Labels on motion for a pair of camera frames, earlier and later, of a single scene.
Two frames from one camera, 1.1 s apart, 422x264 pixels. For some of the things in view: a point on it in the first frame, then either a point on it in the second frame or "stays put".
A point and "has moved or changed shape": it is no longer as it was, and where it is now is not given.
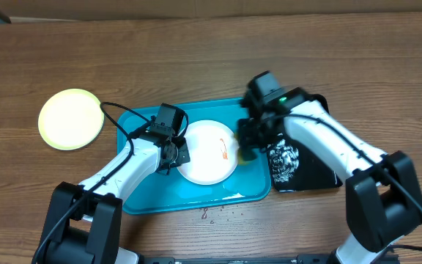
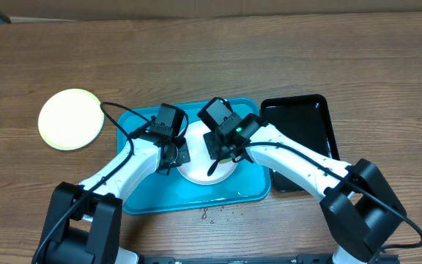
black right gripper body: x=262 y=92 to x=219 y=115
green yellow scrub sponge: x=245 y=155 has moved or changed shape
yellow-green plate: x=71 y=119 stays put
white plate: x=213 y=150 stays put
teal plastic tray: x=250 y=181 stays put
